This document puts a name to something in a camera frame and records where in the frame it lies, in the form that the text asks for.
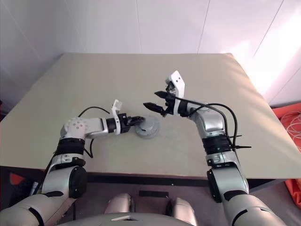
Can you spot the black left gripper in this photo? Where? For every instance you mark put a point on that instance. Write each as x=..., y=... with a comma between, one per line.
x=124, y=123

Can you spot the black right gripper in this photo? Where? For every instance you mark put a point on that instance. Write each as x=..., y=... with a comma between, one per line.
x=169, y=106

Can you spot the grey finned rotor disc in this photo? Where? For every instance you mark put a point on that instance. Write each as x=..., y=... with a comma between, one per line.
x=151, y=124

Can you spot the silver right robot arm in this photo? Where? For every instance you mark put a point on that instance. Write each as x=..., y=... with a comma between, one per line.
x=211, y=122

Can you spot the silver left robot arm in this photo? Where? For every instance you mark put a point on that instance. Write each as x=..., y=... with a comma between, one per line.
x=77, y=127

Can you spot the silver left robot leg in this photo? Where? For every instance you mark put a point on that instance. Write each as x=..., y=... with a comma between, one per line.
x=120, y=203

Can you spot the silver robot leg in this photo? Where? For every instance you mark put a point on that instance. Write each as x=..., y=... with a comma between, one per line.
x=183, y=210
x=120, y=203

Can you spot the grey robot torso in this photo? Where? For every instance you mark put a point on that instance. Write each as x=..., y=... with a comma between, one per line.
x=117, y=220

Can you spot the silver right robot leg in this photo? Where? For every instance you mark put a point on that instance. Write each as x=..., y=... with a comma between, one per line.
x=183, y=210

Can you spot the orange fabric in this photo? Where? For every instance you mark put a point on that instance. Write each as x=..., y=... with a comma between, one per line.
x=295, y=190
x=277, y=113

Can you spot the red object under table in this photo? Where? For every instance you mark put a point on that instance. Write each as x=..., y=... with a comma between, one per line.
x=16, y=180

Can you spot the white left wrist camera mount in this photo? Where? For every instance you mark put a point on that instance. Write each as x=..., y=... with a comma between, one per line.
x=115, y=110

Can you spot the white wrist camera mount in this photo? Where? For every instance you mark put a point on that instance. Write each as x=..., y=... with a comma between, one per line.
x=177, y=81
x=115, y=110

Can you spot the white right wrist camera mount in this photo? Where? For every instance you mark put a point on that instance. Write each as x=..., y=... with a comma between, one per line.
x=177, y=81

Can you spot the black table frame bar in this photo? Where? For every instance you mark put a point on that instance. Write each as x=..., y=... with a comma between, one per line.
x=145, y=180

